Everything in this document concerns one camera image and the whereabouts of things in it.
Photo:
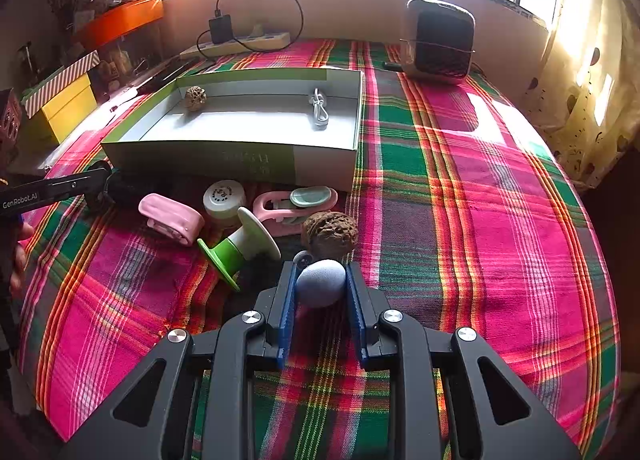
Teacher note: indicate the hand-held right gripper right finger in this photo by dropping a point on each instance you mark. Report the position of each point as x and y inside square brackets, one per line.
[356, 312]

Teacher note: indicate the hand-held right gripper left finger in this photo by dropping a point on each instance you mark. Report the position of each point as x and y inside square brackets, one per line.
[287, 312]

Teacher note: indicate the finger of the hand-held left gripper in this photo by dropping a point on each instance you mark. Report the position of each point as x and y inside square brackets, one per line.
[99, 186]

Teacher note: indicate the pink oblong case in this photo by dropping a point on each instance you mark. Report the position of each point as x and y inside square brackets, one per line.
[170, 217]

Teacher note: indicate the green and white spool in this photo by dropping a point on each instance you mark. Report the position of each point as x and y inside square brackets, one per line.
[242, 246]

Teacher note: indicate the large brown walnut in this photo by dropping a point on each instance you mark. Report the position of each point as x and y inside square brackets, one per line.
[330, 234]

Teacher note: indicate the green and white cardboard box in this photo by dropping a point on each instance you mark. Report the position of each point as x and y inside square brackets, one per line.
[240, 149]

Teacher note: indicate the person's left hand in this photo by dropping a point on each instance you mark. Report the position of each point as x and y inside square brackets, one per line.
[22, 252]

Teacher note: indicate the yellow box with striped lid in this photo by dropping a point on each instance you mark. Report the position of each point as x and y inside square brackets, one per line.
[62, 102]

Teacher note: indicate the pink small bottle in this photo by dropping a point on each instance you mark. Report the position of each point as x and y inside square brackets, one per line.
[292, 207]

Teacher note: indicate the plaid blanket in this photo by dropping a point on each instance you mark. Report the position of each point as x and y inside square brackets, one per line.
[450, 240]

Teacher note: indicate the white round jar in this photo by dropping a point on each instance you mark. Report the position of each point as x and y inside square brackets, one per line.
[225, 200]

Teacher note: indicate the small brown walnut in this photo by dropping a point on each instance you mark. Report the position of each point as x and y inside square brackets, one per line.
[196, 97]

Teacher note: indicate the orange box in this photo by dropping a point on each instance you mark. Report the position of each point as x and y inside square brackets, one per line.
[125, 22]

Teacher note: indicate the black charger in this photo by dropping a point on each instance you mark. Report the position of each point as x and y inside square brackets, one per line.
[221, 28]

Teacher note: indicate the white power strip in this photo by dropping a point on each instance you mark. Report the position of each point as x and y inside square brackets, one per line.
[240, 43]

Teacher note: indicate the small black bar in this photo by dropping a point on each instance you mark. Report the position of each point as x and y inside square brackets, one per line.
[391, 65]

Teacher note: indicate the beige space heater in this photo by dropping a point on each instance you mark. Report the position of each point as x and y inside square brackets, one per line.
[437, 39]

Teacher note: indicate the cream dotted curtain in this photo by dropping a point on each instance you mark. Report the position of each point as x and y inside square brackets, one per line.
[585, 64]

